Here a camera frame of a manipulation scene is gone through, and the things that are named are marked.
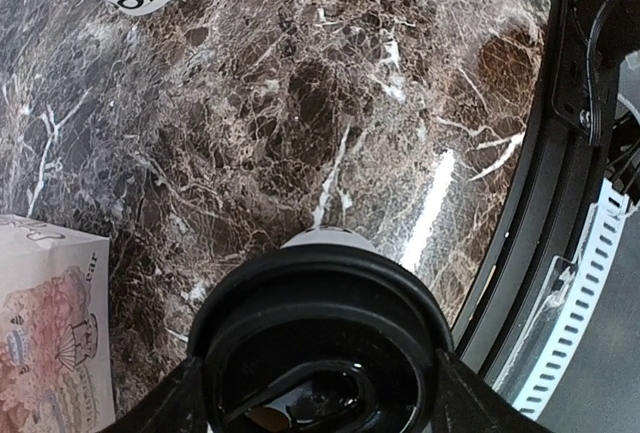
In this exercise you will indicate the black cup lid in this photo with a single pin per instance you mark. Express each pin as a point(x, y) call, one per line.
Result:
point(336, 338)

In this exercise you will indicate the single white paper cup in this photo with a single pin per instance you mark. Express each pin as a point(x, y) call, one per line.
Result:
point(330, 235)

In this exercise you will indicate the white paper takeout bag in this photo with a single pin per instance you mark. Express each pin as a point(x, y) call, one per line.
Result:
point(55, 355)

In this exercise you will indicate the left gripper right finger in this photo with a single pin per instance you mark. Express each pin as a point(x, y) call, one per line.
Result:
point(464, 403)

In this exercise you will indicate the white slotted cable duct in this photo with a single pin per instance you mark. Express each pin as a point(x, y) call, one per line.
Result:
point(564, 308)

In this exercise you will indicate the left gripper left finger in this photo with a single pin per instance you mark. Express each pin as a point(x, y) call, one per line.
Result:
point(175, 405)

